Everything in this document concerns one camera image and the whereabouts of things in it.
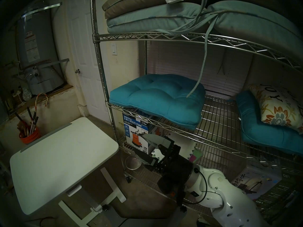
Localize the white panel door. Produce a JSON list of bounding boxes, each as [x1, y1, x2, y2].
[[67, 0, 111, 124]]

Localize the taupe chair cushion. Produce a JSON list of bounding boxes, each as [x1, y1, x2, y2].
[[102, 0, 206, 19]]

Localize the grey water heater tank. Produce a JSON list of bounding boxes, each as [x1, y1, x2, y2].
[[17, 7, 65, 95]]

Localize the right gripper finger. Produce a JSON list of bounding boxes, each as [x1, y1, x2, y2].
[[134, 150, 159, 166], [141, 134, 175, 150]]

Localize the teal tufted seat cushion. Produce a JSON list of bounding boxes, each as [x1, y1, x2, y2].
[[109, 74, 206, 131], [236, 90, 303, 156]]

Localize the white rolling overbed table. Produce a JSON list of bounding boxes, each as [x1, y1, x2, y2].
[[10, 117, 127, 227]]

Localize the orange plastic bucket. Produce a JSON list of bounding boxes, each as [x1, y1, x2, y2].
[[19, 127, 41, 144]]

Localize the white window blinds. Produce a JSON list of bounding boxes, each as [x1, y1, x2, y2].
[[147, 41, 252, 97]]

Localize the white zigzag edged paper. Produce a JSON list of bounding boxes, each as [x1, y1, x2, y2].
[[152, 132, 197, 163]]

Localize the green paper sheet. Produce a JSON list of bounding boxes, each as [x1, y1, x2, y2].
[[188, 147, 204, 164]]

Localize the chrome wire shelving rack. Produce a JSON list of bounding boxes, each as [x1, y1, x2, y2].
[[89, 0, 303, 220]]

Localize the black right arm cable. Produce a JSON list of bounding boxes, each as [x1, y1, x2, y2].
[[183, 167, 208, 205]]

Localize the floor lamp cardboard box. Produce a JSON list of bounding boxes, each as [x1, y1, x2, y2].
[[231, 164, 300, 211]]

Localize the metal heater strap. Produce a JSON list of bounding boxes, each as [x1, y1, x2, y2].
[[13, 59, 70, 76], [21, 2, 62, 17]]

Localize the clear glass bowl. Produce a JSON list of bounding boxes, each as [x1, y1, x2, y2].
[[125, 155, 142, 170]]

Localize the light blue chair cushion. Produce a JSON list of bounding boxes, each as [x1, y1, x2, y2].
[[106, 2, 211, 35], [187, 0, 303, 98]]

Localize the utility pump cardboard box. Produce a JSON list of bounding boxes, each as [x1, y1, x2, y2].
[[122, 112, 164, 155]]

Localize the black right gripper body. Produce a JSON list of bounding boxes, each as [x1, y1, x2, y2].
[[145, 144, 194, 196]]

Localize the floral print throw pillow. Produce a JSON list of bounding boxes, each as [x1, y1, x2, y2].
[[249, 83, 303, 135]]

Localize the striped candy cane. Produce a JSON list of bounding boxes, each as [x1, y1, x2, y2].
[[35, 93, 49, 109]]

